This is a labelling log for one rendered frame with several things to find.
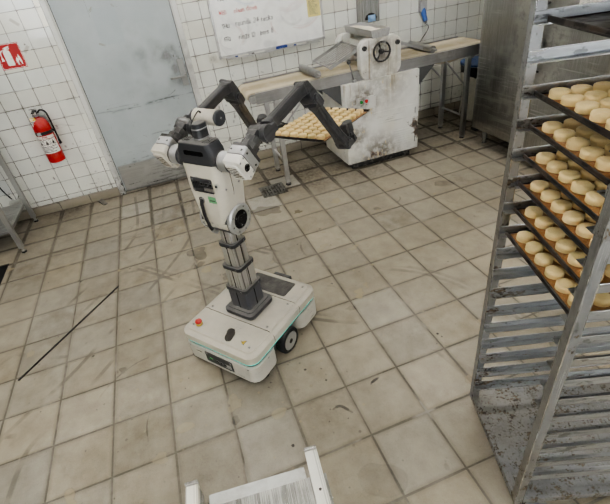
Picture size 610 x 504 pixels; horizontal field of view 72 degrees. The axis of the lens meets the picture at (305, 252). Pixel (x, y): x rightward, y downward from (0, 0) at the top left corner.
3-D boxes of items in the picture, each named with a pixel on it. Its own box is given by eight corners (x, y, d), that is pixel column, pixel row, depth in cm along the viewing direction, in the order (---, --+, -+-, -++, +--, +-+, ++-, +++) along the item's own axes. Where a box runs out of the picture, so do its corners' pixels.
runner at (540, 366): (478, 377, 181) (479, 373, 179) (476, 372, 183) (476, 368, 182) (632, 362, 178) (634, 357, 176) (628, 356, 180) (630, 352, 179)
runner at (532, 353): (480, 364, 176) (481, 359, 174) (478, 358, 178) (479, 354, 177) (639, 347, 173) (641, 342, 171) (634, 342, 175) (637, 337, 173)
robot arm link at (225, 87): (221, 73, 228) (237, 75, 224) (229, 95, 239) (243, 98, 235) (172, 122, 206) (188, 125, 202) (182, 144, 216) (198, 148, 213)
